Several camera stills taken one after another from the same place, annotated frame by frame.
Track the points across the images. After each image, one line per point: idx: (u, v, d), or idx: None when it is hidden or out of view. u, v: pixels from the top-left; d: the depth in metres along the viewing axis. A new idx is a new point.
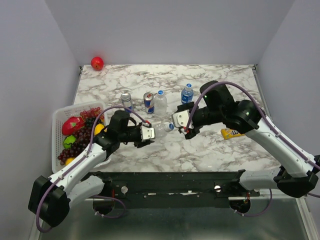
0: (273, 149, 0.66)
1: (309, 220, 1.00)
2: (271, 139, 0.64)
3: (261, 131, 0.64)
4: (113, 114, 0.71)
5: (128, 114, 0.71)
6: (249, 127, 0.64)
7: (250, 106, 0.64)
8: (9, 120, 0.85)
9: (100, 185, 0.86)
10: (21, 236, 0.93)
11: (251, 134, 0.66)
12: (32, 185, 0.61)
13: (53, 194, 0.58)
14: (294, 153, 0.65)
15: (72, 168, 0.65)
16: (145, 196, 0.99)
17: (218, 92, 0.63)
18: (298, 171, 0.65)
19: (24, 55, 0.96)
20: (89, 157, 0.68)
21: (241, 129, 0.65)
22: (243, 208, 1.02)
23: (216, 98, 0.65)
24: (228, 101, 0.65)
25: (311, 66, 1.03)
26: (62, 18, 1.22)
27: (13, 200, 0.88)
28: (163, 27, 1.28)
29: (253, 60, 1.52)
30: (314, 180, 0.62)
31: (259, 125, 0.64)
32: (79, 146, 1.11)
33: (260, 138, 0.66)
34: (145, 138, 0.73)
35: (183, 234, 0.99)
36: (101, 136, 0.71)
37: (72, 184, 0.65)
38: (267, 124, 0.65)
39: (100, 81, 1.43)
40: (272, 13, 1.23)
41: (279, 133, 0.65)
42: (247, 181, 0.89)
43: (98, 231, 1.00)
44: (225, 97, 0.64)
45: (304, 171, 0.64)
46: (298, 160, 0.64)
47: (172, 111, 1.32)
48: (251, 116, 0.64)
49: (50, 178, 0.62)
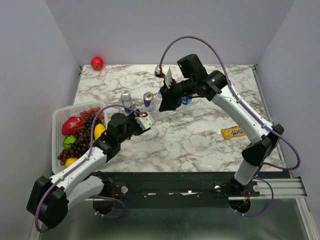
0: (233, 114, 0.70)
1: (309, 220, 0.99)
2: (231, 104, 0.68)
3: (223, 95, 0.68)
4: (110, 119, 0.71)
5: (125, 118, 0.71)
6: (213, 93, 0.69)
7: (218, 76, 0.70)
8: (9, 120, 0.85)
9: (100, 185, 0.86)
10: (21, 236, 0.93)
11: (215, 99, 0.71)
12: (33, 186, 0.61)
13: (53, 194, 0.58)
14: (251, 117, 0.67)
15: (73, 169, 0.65)
16: (145, 196, 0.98)
17: (190, 61, 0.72)
18: (254, 136, 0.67)
19: (24, 55, 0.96)
20: (90, 160, 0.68)
21: (208, 96, 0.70)
22: (243, 207, 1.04)
23: (189, 65, 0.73)
24: (199, 70, 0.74)
25: (311, 66, 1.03)
26: (62, 17, 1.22)
27: (13, 201, 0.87)
28: (163, 27, 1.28)
29: (252, 60, 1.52)
30: (267, 143, 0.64)
31: (222, 90, 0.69)
32: (79, 146, 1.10)
33: (222, 103, 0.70)
34: (148, 127, 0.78)
35: (183, 234, 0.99)
36: (102, 140, 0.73)
37: (72, 186, 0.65)
38: (230, 90, 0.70)
39: (100, 81, 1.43)
40: (271, 13, 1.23)
41: (239, 99, 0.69)
42: (239, 173, 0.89)
43: (98, 231, 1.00)
44: (197, 67, 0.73)
45: (259, 135, 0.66)
46: (255, 124, 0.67)
47: (172, 111, 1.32)
48: (217, 82, 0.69)
49: (51, 179, 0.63)
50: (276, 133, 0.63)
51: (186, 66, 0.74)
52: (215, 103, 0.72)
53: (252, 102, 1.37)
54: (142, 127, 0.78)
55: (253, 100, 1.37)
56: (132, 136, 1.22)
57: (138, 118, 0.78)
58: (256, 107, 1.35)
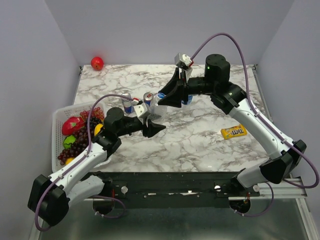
0: (251, 128, 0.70)
1: (309, 220, 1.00)
2: (249, 118, 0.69)
3: (241, 109, 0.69)
4: (106, 115, 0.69)
5: (121, 113, 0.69)
6: (230, 106, 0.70)
7: (237, 90, 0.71)
8: (9, 120, 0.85)
9: (100, 185, 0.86)
10: (21, 236, 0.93)
11: (232, 113, 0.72)
12: (32, 184, 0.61)
13: (53, 193, 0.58)
14: (270, 132, 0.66)
15: (71, 168, 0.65)
16: (145, 196, 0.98)
17: (221, 69, 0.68)
18: (274, 151, 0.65)
19: (25, 55, 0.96)
20: (89, 156, 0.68)
21: (224, 108, 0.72)
22: (243, 208, 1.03)
23: (218, 72, 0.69)
24: (225, 80, 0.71)
25: (311, 66, 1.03)
26: (62, 18, 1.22)
27: (13, 200, 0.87)
28: (163, 27, 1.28)
29: (252, 60, 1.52)
30: (287, 159, 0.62)
31: (240, 104, 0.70)
32: (79, 146, 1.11)
33: (240, 117, 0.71)
34: (139, 115, 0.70)
35: (183, 234, 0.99)
36: (102, 136, 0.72)
37: (71, 184, 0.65)
38: (248, 104, 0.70)
39: (100, 81, 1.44)
40: (271, 13, 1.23)
41: (257, 113, 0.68)
42: (243, 178, 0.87)
43: (98, 231, 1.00)
44: (224, 77, 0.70)
45: (279, 150, 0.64)
46: (274, 139, 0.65)
47: (172, 111, 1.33)
48: (235, 96, 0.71)
49: (50, 177, 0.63)
50: (296, 150, 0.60)
51: (212, 70, 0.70)
52: (233, 116, 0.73)
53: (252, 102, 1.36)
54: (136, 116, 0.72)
55: (253, 100, 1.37)
56: (132, 136, 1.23)
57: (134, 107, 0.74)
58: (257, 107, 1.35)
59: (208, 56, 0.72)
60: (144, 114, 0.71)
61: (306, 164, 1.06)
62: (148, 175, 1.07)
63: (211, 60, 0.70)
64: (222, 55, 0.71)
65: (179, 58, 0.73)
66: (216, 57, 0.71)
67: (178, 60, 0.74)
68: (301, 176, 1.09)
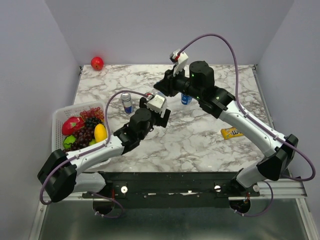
0: (243, 129, 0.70)
1: (309, 220, 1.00)
2: (239, 119, 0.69)
3: (230, 111, 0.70)
4: (134, 113, 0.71)
5: (149, 116, 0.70)
6: (218, 110, 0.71)
7: (223, 94, 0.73)
8: (9, 120, 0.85)
9: (102, 183, 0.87)
10: (22, 236, 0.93)
11: (222, 116, 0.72)
12: (49, 156, 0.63)
13: (64, 170, 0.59)
14: (262, 131, 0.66)
15: (89, 151, 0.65)
16: (145, 196, 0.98)
17: (206, 76, 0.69)
18: (268, 149, 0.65)
19: (24, 55, 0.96)
20: (107, 147, 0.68)
21: (214, 113, 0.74)
22: (243, 207, 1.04)
23: (202, 78, 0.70)
24: (210, 85, 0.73)
25: (311, 66, 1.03)
26: (62, 17, 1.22)
27: (12, 201, 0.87)
28: (163, 27, 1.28)
29: (252, 60, 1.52)
30: (281, 155, 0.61)
31: (228, 107, 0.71)
32: (80, 146, 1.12)
33: (230, 119, 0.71)
34: (161, 106, 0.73)
35: (183, 234, 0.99)
36: (123, 132, 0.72)
37: (84, 167, 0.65)
38: (237, 106, 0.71)
39: (100, 81, 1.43)
40: (271, 14, 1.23)
41: (246, 113, 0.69)
42: (242, 177, 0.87)
43: (98, 231, 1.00)
44: (208, 83, 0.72)
45: (273, 147, 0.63)
46: (266, 137, 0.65)
47: (172, 111, 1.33)
48: (222, 100, 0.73)
49: (67, 154, 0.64)
50: (289, 145, 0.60)
51: (197, 77, 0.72)
52: (223, 119, 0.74)
53: (252, 102, 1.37)
54: (156, 109, 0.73)
55: (253, 100, 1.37)
56: None
57: (148, 103, 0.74)
58: (256, 107, 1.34)
59: (192, 63, 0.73)
60: (164, 104, 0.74)
61: (306, 165, 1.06)
62: (148, 175, 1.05)
63: (194, 67, 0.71)
64: (205, 62, 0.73)
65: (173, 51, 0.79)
66: (199, 64, 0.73)
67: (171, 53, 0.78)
68: (301, 176, 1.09)
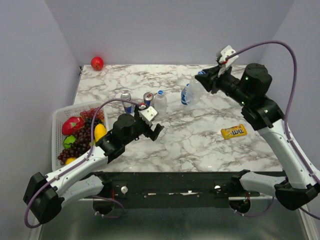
0: (280, 153, 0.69)
1: (309, 220, 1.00)
2: (281, 142, 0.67)
3: (275, 131, 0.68)
4: (117, 120, 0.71)
5: (132, 121, 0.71)
6: (263, 124, 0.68)
7: (271, 107, 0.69)
8: (9, 120, 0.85)
9: (99, 187, 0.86)
10: (22, 236, 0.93)
11: (264, 132, 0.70)
12: (29, 181, 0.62)
13: (45, 194, 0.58)
14: (299, 162, 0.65)
15: (69, 170, 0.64)
16: (145, 196, 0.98)
17: (262, 84, 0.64)
18: (298, 182, 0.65)
19: (24, 55, 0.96)
20: (89, 161, 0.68)
21: (255, 124, 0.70)
22: (243, 208, 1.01)
23: (257, 85, 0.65)
24: (261, 94, 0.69)
25: (311, 66, 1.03)
26: (62, 17, 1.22)
27: (12, 202, 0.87)
28: (163, 27, 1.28)
29: (252, 60, 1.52)
30: (311, 194, 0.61)
31: (274, 125, 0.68)
32: (79, 147, 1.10)
33: (271, 138, 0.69)
34: (151, 119, 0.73)
35: (183, 234, 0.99)
36: (106, 140, 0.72)
37: (67, 186, 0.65)
38: (283, 127, 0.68)
39: (100, 81, 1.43)
40: (271, 14, 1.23)
41: (291, 139, 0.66)
42: (250, 183, 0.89)
43: (98, 231, 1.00)
44: (261, 91, 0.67)
45: (305, 183, 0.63)
46: (302, 170, 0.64)
47: (172, 111, 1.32)
48: (269, 114, 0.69)
49: (47, 176, 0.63)
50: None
51: (251, 82, 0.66)
52: (262, 134, 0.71)
53: None
54: (146, 120, 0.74)
55: None
56: None
57: (140, 112, 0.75)
58: None
59: (249, 66, 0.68)
60: (155, 117, 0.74)
61: None
62: (149, 175, 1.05)
63: (251, 71, 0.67)
64: (264, 68, 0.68)
65: (223, 49, 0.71)
66: (258, 69, 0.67)
67: (219, 52, 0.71)
68: None
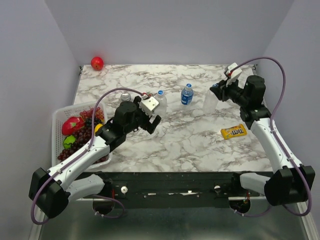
0: (264, 142, 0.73)
1: (309, 220, 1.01)
2: (264, 132, 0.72)
3: (260, 123, 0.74)
4: (119, 106, 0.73)
5: (134, 107, 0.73)
6: (252, 120, 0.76)
7: (264, 111, 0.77)
8: (9, 120, 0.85)
9: (100, 184, 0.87)
10: (21, 236, 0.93)
11: (252, 126, 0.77)
12: (31, 177, 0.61)
13: (50, 188, 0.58)
14: (279, 148, 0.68)
15: (71, 162, 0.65)
16: (145, 196, 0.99)
17: (256, 89, 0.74)
18: (277, 166, 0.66)
19: (24, 55, 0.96)
20: (90, 151, 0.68)
21: (248, 123, 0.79)
22: (243, 207, 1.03)
23: (252, 90, 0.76)
24: (257, 100, 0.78)
25: (311, 65, 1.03)
26: (61, 17, 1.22)
27: (12, 201, 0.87)
28: (163, 27, 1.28)
29: (252, 60, 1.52)
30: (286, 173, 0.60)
31: (261, 119, 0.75)
32: (79, 146, 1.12)
33: (257, 130, 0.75)
34: (152, 109, 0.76)
35: (183, 234, 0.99)
36: (106, 129, 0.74)
37: (71, 179, 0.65)
38: (269, 121, 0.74)
39: (100, 81, 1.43)
40: (271, 13, 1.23)
41: (274, 129, 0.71)
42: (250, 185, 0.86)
43: (98, 231, 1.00)
44: (255, 96, 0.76)
45: (282, 165, 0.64)
46: (280, 154, 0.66)
47: (172, 111, 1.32)
48: (260, 115, 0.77)
49: (49, 171, 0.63)
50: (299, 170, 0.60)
51: (248, 88, 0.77)
52: (252, 130, 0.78)
53: None
54: (147, 110, 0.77)
55: None
56: (132, 136, 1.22)
57: (142, 103, 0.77)
58: None
59: (251, 75, 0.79)
60: (156, 107, 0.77)
61: None
62: (149, 175, 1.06)
63: (251, 79, 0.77)
64: (262, 78, 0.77)
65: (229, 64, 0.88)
66: (257, 78, 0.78)
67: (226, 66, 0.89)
68: None
